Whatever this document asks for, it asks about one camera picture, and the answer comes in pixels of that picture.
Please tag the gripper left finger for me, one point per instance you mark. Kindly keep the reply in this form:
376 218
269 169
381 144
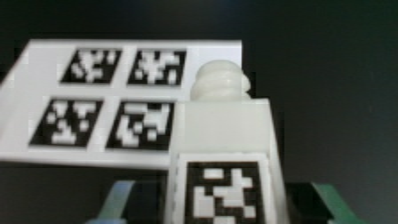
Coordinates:
115 204

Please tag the white marker sheet with tags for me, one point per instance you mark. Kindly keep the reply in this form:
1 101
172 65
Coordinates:
88 99

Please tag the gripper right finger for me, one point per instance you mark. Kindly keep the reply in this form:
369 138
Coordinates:
344 215

